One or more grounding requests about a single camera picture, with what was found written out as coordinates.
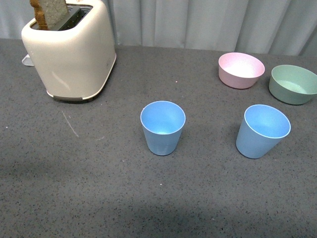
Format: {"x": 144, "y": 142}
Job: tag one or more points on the pink plastic bowl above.
{"x": 239, "y": 70}

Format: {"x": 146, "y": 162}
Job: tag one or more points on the green plastic bowl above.
{"x": 293, "y": 84}

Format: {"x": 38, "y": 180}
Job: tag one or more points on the light blue plastic cup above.
{"x": 162, "y": 123}

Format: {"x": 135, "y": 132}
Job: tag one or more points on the brown toast slice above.
{"x": 48, "y": 12}

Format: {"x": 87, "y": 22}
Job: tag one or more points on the cream two-slot toaster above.
{"x": 73, "y": 64}

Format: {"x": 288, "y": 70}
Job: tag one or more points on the grey-white curtain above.
{"x": 278, "y": 27}

